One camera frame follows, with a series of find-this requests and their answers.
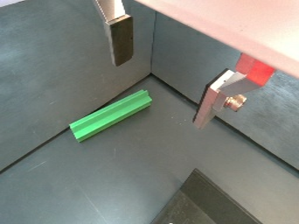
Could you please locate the black curved fixture stand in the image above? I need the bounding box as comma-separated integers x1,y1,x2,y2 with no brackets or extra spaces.
150,169,262,224

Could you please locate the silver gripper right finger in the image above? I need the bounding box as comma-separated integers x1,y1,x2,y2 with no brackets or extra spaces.
193,53,274,129

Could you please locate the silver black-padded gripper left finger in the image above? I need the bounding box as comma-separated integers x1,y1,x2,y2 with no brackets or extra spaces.
92,0,133,67

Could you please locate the green star-profile bar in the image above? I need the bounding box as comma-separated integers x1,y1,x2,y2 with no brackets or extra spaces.
69,90,152,142

